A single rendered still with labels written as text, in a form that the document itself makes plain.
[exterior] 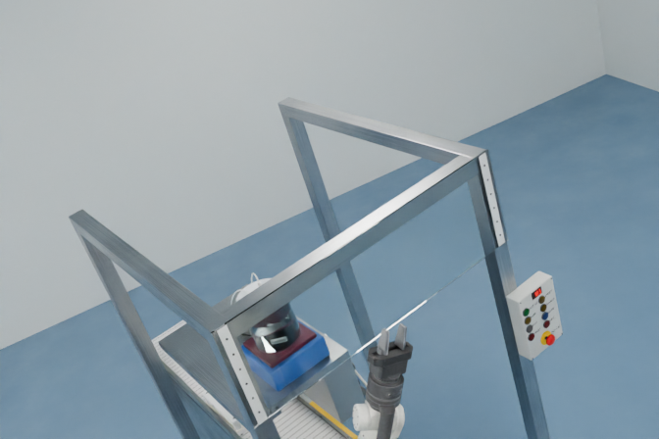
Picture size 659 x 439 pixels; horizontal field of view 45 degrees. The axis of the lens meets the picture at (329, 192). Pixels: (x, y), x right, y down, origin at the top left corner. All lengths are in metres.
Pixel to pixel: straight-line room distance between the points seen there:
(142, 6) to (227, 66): 0.67
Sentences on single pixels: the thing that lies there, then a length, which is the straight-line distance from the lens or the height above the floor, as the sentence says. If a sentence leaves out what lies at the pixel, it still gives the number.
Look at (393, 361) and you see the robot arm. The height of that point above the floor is 1.50.
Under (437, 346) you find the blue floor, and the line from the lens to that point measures 4.34.
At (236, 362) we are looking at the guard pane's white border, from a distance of 2.19.
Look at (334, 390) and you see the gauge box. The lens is 2.53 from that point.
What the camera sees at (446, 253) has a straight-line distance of 2.53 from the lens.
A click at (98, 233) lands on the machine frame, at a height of 1.61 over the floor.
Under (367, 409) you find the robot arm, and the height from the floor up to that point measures 1.38.
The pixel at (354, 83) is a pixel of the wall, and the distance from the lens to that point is 5.77.
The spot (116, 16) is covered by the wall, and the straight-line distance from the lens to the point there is 5.27.
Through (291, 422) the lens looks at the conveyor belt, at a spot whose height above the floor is 0.80.
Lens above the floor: 2.77
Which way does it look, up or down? 27 degrees down
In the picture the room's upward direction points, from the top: 18 degrees counter-clockwise
